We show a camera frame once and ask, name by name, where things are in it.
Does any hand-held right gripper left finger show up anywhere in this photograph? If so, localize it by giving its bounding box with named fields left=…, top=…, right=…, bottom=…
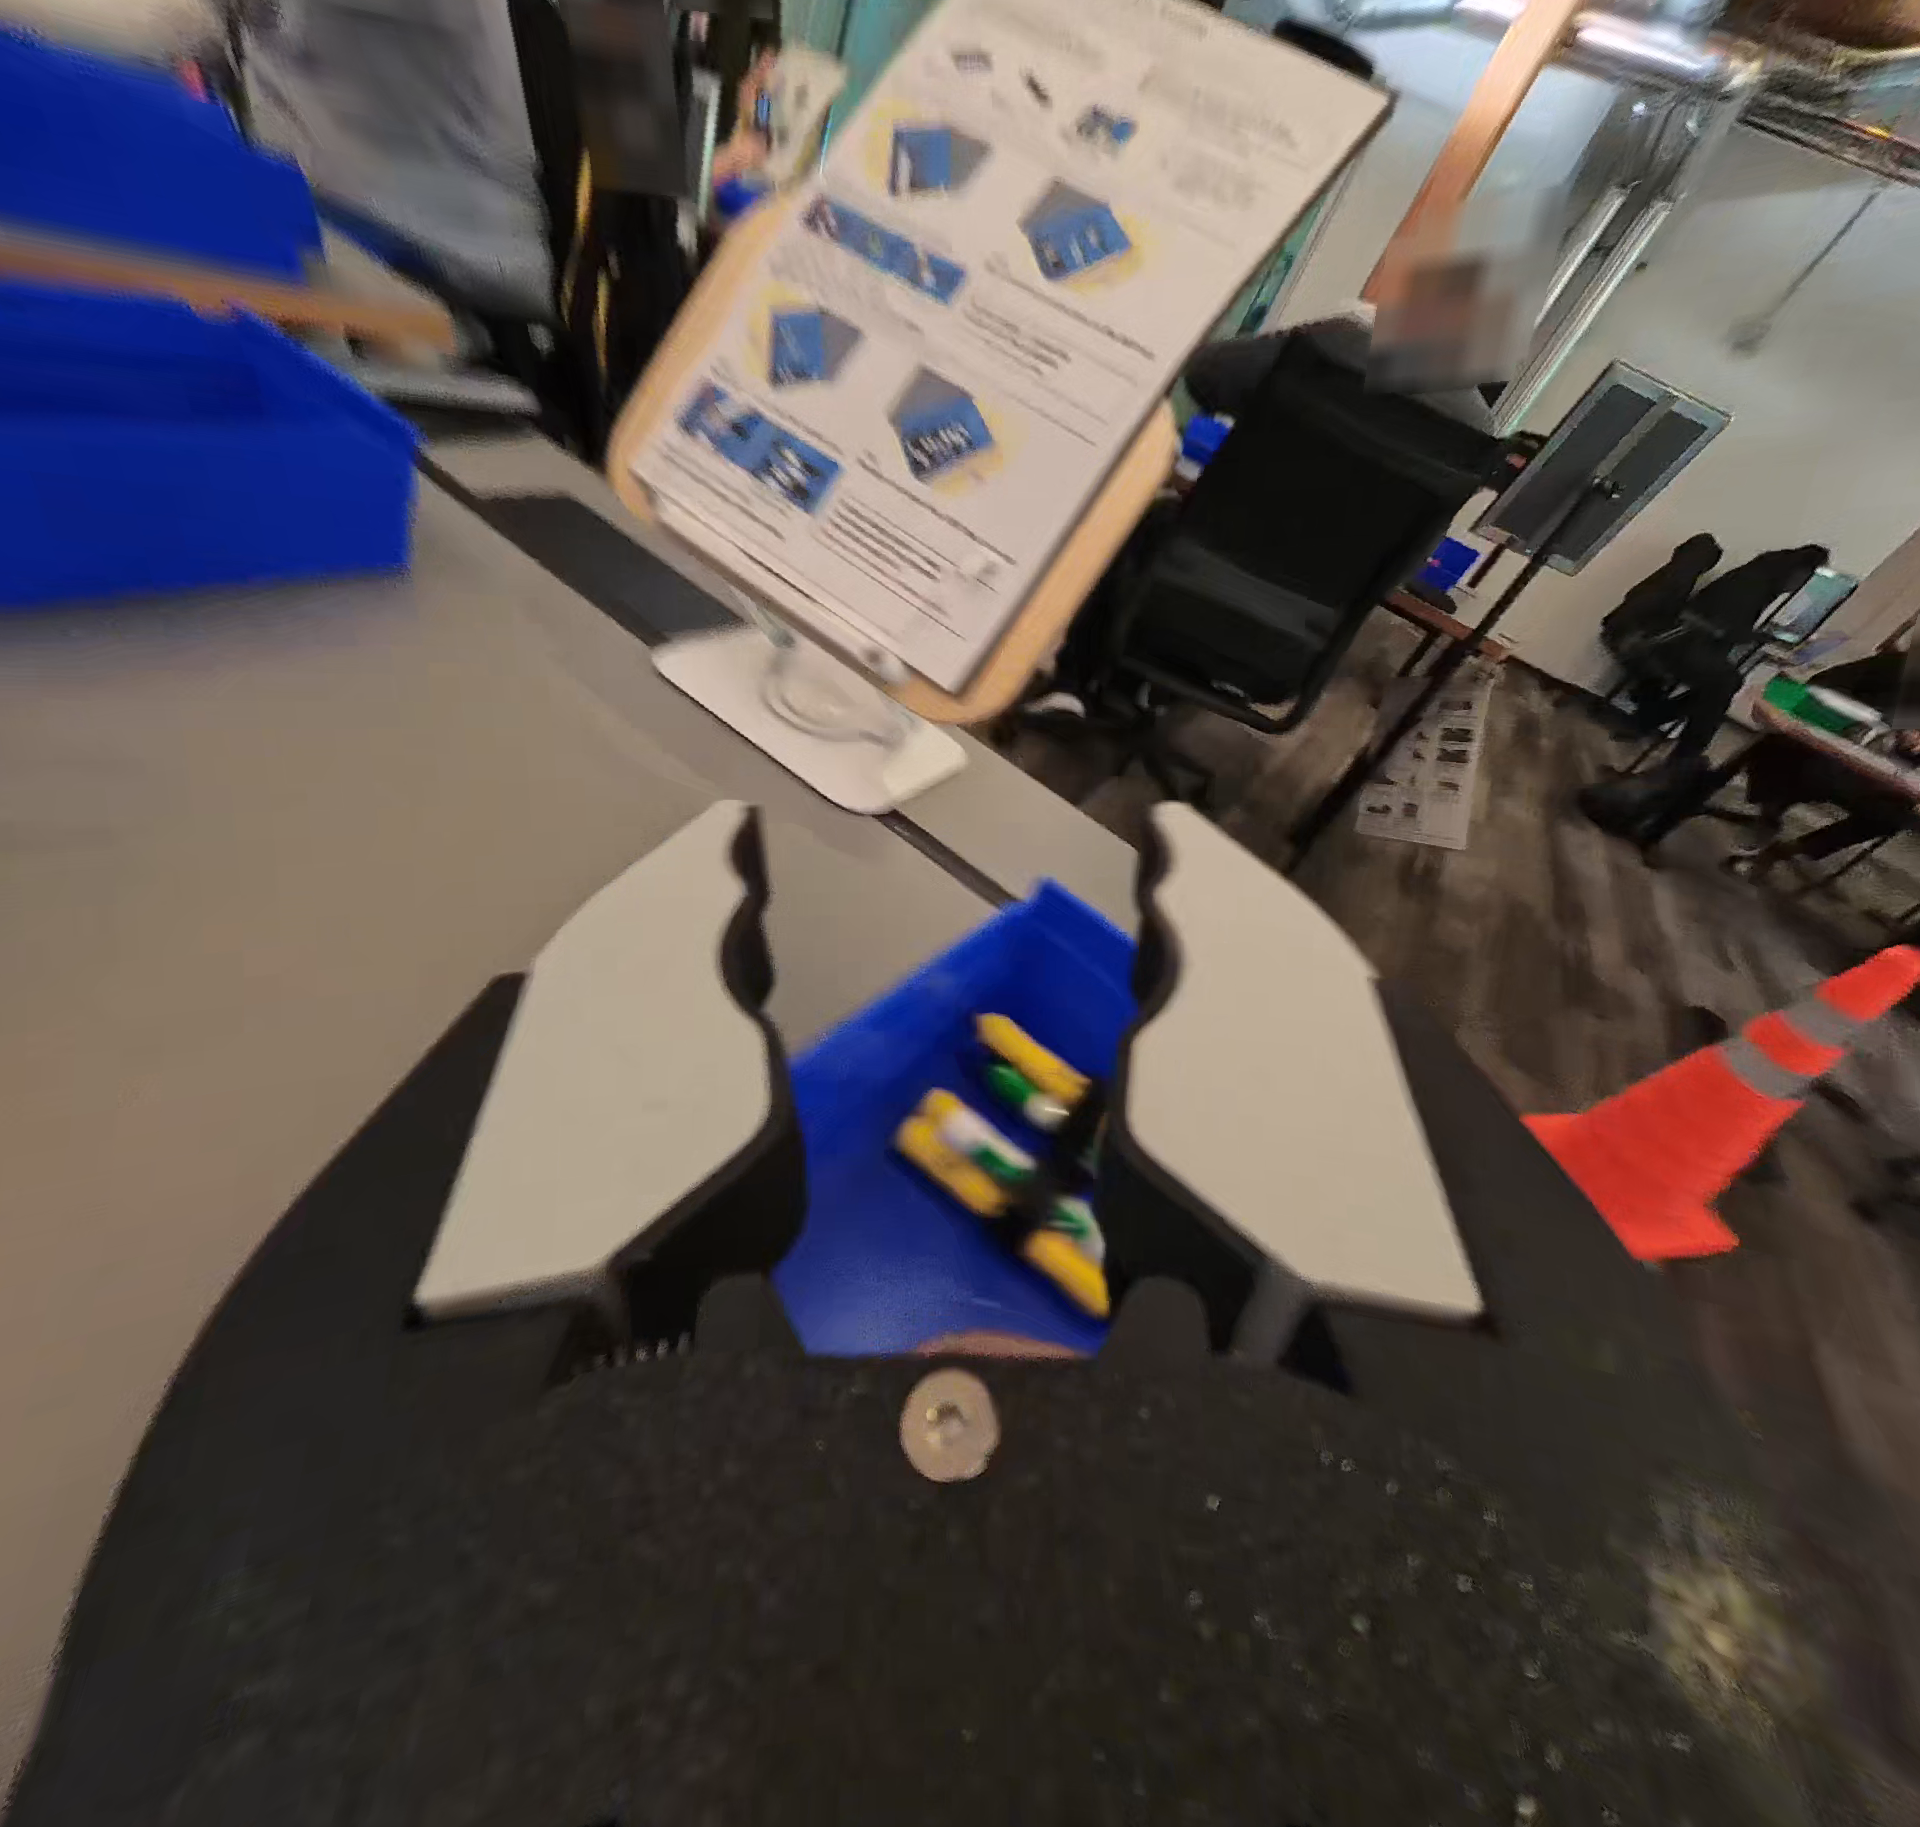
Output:
left=409, top=799, right=797, bottom=1320

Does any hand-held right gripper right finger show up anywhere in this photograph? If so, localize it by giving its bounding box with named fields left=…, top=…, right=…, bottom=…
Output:
left=1103, top=801, right=1491, bottom=1367

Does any small blue bin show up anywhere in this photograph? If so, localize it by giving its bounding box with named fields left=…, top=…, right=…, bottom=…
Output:
left=773, top=877, right=1142, bottom=1356

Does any grey desk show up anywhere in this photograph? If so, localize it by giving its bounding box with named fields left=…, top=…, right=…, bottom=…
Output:
left=0, top=424, right=1142, bottom=1752

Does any printed paper sheet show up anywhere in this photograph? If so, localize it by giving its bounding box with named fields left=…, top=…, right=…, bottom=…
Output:
left=1357, top=673, right=1496, bottom=851

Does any orange traffic cone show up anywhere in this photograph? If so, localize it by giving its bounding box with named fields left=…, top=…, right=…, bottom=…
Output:
left=1522, top=943, right=1920, bottom=1262

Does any black office chair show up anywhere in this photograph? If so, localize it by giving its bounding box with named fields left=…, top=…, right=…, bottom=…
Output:
left=1034, top=327, right=1508, bottom=797

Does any wooden clipboard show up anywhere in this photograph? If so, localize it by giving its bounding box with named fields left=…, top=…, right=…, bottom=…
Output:
left=604, top=185, right=1182, bottom=724

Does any black chair with jacket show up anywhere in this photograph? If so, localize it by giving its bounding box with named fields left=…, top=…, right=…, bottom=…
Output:
left=1583, top=536, right=1836, bottom=847

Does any wooden side table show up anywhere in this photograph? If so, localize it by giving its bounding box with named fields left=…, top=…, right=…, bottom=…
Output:
left=1741, top=673, right=1920, bottom=874

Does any grey panel on stand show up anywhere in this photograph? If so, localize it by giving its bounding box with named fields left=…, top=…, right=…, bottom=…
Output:
left=1286, top=362, right=1729, bottom=871

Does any large blue bin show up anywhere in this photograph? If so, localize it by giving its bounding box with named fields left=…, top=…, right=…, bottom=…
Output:
left=0, top=275, right=422, bottom=611
left=0, top=26, right=324, bottom=285

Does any printed instruction sheet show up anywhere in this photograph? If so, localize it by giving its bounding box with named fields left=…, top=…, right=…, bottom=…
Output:
left=628, top=0, right=1397, bottom=697

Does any desk cable flap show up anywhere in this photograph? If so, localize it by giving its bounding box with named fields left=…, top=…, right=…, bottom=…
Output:
left=463, top=494, right=736, bottom=646

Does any wooden post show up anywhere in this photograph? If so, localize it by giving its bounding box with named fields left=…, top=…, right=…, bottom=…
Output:
left=1369, top=0, right=1595, bottom=313

